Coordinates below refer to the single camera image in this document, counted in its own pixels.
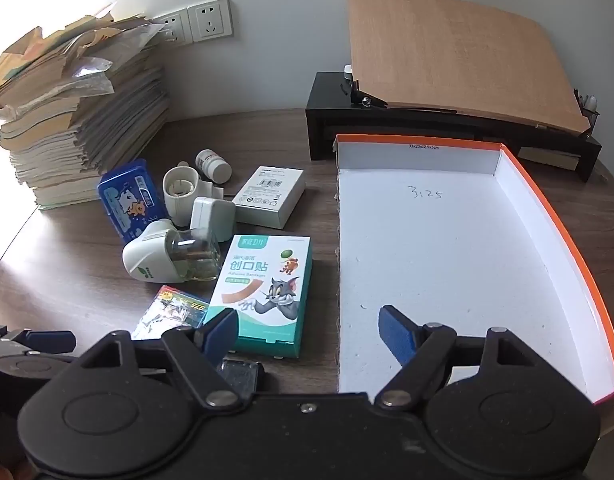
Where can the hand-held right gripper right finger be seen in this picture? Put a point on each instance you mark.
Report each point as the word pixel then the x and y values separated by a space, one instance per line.
pixel 394 334

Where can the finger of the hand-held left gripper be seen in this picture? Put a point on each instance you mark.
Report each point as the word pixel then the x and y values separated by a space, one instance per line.
pixel 52 341

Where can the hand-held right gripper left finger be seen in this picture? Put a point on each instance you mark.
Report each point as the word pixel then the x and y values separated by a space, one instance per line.
pixel 220 334

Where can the colourful card packet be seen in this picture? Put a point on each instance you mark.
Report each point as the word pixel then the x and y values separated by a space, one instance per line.
pixel 172 310

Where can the white and orange carton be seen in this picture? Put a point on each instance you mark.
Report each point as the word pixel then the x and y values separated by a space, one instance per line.
pixel 437 260

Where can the blue plastic floss box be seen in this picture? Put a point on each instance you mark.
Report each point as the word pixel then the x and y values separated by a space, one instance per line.
pixel 129 200

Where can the white pill bottle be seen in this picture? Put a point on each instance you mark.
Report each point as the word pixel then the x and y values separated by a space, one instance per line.
pixel 213 166

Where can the small clear plastic case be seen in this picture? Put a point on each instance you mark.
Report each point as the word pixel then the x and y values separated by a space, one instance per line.
pixel 242 376

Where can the green white bandage box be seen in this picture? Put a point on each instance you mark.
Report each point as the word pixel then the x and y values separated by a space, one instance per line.
pixel 267 280

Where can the white plug adapter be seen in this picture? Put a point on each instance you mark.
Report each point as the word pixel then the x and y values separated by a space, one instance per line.
pixel 212 216

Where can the white open cylinder heater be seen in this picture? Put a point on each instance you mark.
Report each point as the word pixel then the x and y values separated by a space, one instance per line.
pixel 179 205

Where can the small white cardboard box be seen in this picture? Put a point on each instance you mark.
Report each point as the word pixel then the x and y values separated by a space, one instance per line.
pixel 269 195

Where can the stack of books and papers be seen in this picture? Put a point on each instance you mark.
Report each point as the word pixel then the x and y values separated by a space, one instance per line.
pixel 87 125

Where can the black desk riser stand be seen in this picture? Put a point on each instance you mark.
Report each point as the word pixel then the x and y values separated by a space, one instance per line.
pixel 332 110

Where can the small white round device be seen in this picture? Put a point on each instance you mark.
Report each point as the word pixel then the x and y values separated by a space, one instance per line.
pixel 348 71

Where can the black desk holder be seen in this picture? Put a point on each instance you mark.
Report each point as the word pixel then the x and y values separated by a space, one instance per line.
pixel 584 122

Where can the tilted wooden board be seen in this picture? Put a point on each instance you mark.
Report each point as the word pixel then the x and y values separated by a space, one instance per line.
pixel 462 50

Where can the small white bottle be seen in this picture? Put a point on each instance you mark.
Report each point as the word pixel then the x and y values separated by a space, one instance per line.
pixel 592 102

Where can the black board bracket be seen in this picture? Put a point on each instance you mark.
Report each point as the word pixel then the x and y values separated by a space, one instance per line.
pixel 364 96

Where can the white wall socket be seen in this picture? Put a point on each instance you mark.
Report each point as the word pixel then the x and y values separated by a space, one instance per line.
pixel 210 19
pixel 173 27

